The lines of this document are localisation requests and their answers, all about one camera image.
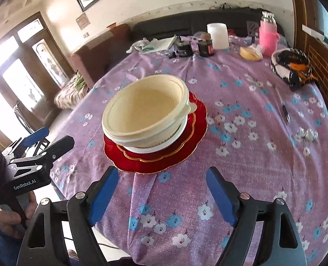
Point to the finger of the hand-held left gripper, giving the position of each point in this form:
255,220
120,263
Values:
36,137
58,148

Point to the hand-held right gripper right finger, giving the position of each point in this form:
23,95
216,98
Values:
223,199

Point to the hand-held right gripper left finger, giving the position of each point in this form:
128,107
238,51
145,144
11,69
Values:
100,199

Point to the large red scalloped plate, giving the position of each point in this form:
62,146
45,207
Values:
141,167

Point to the small red gold-rimmed plate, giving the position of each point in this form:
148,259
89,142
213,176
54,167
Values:
180,144

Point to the white foam bowl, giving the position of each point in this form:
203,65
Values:
150,149

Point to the cream ribbed bowl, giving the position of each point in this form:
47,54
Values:
141,141

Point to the cream ribbed plate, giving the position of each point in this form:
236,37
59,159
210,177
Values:
141,102

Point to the person's left hand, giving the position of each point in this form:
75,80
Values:
6,219

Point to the black metal chair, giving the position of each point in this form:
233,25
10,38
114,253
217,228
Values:
22,116

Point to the purple floral tablecloth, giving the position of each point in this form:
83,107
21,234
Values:
236,171

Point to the brown patterned blanket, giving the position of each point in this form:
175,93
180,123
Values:
69,94

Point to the wooden glass door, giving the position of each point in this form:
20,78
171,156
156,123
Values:
42,47

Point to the clear crinkled candy wrapper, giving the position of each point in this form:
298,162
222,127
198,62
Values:
311,135
300,133

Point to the black pen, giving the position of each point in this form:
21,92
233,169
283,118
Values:
284,110

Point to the white crumpled cloth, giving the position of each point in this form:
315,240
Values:
137,45

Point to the white cloth and paper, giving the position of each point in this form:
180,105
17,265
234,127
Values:
164,43

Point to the bagged bread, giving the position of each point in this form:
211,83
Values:
251,53

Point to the black orange white scarf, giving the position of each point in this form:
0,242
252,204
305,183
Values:
291,66

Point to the dark jar with red label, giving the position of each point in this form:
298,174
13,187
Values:
205,49

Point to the white plastic cup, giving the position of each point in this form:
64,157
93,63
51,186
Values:
218,36

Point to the glass jar with brown lid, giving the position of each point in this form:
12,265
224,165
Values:
202,36

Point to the black sofa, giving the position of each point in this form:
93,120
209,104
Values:
166,23

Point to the pink sleeved thermos bottle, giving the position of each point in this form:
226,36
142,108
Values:
268,38

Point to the wooden brick-pattern cabinet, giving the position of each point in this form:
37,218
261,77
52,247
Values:
327,66

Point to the purple plastic basket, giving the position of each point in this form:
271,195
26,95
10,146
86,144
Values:
252,28

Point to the white flat box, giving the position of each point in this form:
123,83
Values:
313,32

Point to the wall plaque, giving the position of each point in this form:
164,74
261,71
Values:
83,21

